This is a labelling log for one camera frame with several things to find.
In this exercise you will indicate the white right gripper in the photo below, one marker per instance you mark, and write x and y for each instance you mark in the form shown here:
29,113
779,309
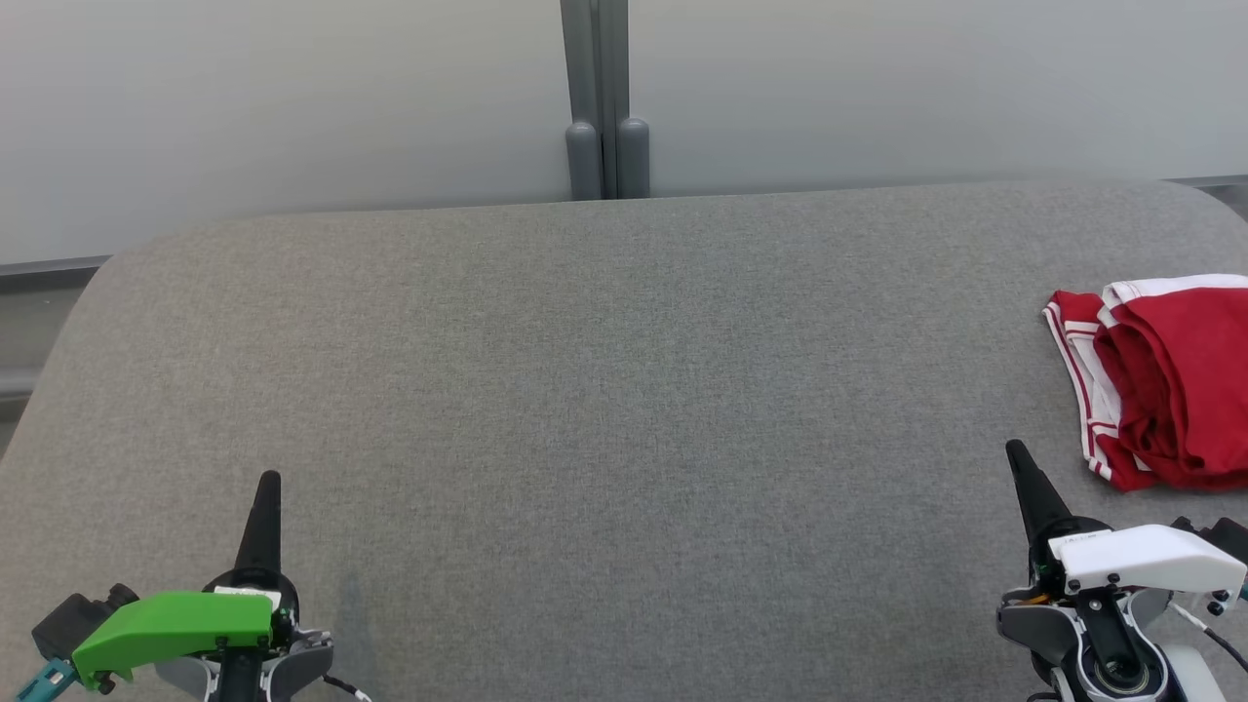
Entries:
1150,561

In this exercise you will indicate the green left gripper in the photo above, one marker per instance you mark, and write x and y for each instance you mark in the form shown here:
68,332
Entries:
175,624

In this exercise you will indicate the red jersey white lettering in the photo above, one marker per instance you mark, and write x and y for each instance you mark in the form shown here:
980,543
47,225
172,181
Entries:
1189,390

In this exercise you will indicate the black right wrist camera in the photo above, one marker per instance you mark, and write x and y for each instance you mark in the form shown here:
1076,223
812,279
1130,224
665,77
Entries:
1224,538

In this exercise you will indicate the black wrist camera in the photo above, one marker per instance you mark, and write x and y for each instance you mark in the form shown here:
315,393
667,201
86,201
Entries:
68,619
1224,538

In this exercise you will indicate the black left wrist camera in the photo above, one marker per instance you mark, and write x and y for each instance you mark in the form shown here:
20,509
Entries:
68,619

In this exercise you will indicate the grey partition post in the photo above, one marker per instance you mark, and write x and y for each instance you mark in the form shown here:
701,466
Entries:
583,161
634,161

